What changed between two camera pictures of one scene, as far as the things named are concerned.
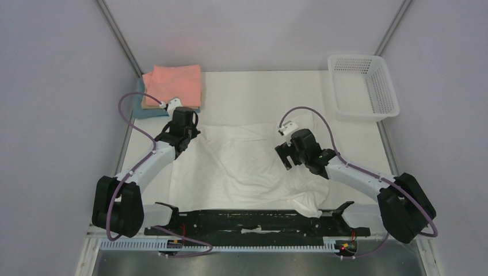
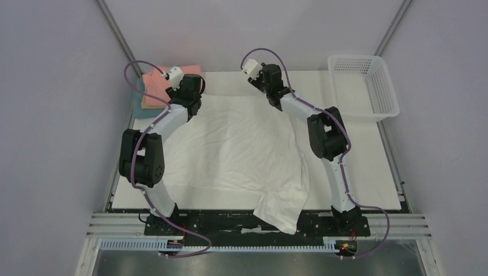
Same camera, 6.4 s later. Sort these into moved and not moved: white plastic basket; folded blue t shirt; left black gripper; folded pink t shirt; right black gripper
Moved: right black gripper; left black gripper
Not moved: folded blue t shirt; white plastic basket; folded pink t shirt
